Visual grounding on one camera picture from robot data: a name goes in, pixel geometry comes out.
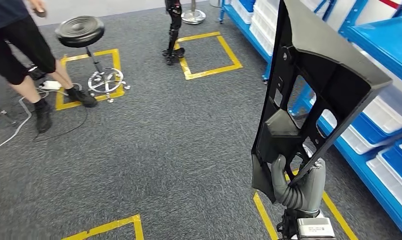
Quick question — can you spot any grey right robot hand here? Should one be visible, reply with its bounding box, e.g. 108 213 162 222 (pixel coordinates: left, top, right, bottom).
271 154 327 211

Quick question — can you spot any black plastic frame part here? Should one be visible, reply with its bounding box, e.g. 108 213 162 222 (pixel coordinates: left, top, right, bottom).
251 0 394 204

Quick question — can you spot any blue metal shelf rack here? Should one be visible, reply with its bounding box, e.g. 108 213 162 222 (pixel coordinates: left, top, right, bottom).
288 0 402 240
218 0 337 84

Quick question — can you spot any yellow floor tape square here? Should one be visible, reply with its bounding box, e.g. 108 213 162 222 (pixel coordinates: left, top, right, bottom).
55 48 126 112
252 168 359 240
61 214 145 240
173 31 244 81

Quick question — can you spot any round metal stand base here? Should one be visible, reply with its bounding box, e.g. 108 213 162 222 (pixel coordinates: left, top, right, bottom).
181 0 207 25

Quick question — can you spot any black stool chrome base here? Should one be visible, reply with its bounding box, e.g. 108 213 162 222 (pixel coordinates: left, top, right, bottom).
54 15 132 104

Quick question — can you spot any white power strip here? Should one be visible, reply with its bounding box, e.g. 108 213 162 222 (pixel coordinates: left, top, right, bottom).
38 80 62 91

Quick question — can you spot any person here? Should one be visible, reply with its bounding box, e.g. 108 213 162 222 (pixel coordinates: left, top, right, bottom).
0 0 99 134

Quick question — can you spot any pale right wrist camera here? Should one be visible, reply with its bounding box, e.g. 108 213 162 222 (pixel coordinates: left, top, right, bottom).
297 216 337 240

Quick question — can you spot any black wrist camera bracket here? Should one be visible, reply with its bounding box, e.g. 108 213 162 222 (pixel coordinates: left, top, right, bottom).
276 209 300 240

